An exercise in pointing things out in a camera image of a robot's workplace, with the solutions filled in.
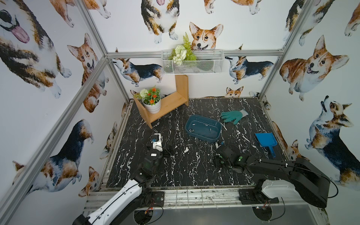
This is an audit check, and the teal plastic storage box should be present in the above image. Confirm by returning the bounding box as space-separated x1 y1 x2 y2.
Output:
185 114 222 143

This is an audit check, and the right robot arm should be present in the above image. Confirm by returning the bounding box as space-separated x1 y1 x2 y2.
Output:
215 145 331 208

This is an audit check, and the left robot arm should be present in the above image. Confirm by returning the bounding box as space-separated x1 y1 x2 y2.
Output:
73 145 174 225

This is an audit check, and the green work glove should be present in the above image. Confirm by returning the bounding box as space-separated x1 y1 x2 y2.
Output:
221 110 248 125

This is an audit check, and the blue plastic dustpan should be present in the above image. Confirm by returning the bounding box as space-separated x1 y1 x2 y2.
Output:
255 133 278 158

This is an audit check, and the wooden shelf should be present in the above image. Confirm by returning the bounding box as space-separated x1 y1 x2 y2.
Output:
134 75 189 129

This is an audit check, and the white pot with flowers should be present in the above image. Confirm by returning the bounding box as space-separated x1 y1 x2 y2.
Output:
133 87 161 114

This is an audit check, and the artificial green fern plant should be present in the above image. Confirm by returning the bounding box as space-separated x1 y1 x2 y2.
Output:
168 33 197 66

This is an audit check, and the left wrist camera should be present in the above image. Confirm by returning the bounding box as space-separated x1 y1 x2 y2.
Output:
151 133 163 152

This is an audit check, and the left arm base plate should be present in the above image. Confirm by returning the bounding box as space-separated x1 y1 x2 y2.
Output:
125 191 165 209

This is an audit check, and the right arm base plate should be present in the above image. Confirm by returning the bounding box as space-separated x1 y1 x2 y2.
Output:
238 188 279 205

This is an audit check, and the white wire basket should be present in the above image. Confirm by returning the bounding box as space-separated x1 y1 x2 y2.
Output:
161 50 225 75

